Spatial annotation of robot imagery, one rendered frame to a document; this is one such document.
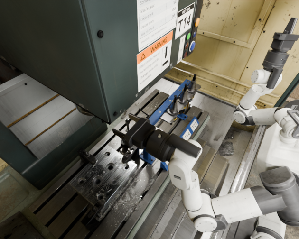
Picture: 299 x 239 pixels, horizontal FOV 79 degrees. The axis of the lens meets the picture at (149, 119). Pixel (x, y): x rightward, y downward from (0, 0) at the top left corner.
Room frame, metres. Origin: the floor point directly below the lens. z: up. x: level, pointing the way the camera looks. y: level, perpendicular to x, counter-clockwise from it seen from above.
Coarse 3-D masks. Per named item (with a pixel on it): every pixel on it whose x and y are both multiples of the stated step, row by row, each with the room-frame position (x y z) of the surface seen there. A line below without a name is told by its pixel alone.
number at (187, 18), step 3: (189, 12) 0.57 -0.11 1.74; (186, 15) 0.55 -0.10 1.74; (189, 15) 0.57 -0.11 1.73; (183, 18) 0.54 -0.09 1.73; (186, 18) 0.55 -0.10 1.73; (189, 18) 0.57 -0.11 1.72; (183, 21) 0.54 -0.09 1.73; (186, 21) 0.56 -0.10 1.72; (189, 21) 0.58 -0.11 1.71; (183, 24) 0.54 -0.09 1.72; (186, 24) 0.56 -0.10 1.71; (189, 24) 0.58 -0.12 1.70; (183, 27) 0.54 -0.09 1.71; (186, 27) 0.56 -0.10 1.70; (183, 30) 0.55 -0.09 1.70
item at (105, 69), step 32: (0, 0) 0.41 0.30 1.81; (32, 0) 0.34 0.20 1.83; (64, 0) 0.29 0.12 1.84; (96, 0) 0.30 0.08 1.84; (128, 0) 0.35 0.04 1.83; (192, 0) 0.58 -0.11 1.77; (0, 32) 0.47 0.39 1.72; (32, 32) 0.37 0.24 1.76; (64, 32) 0.31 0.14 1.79; (96, 32) 0.29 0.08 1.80; (128, 32) 0.35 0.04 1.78; (32, 64) 0.42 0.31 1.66; (64, 64) 0.33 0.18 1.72; (96, 64) 0.28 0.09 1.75; (128, 64) 0.34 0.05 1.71; (64, 96) 0.37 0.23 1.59; (96, 96) 0.29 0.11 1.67; (128, 96) 0.33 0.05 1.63
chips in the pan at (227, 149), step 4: (228, 132) 0.98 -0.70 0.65; (232, 132) 0.99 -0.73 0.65; (228, 136) 0.94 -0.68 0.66; (232, 136) 0.94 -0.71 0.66; (224, 144) 0.86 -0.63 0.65; (228, 144) 0.85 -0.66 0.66; (232, 144) 0.86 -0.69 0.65; (220, 148) 0.82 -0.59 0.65; (224, 148) 0.81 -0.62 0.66; (228, 148) 0.81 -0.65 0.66; (232, 148) 0.81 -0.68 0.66; (220, 152) 0.78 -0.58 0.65; (224, 152) 0.77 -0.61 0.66; (228, 152) 0.77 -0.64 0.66; (232, 152) 0.78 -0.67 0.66; (224, 172) 0.60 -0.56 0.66
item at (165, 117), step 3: (162, 114) 0.66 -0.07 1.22; (165, 114) 0.66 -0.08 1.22; (168, 114) 0.66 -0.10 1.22; (162, 117) 0.64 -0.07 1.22; (165, 117) 0.64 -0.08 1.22; (168, 117) 0.64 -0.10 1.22; (171, 117) 0.64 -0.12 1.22; (165, 120) 0.62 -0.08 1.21; (168, 120) 0.62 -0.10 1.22; (171, 120) 0.62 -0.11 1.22
